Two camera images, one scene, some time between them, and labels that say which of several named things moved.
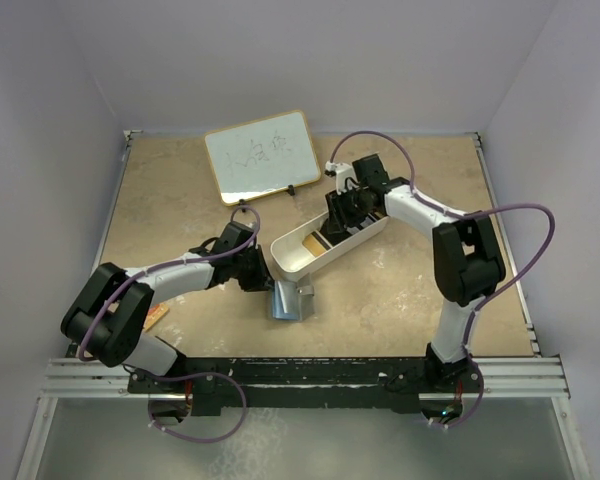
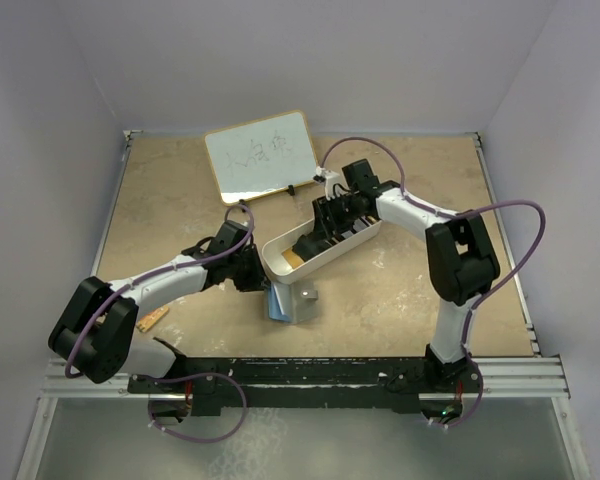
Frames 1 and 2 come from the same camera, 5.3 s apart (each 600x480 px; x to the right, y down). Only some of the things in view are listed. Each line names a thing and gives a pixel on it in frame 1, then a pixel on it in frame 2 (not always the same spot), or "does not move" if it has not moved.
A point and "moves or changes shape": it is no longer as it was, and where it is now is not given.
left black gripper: (261, 280) does not move
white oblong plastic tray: (292, 260) does not move
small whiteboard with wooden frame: (262, 156) does not move
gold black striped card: (315, 244) moves or changes shape
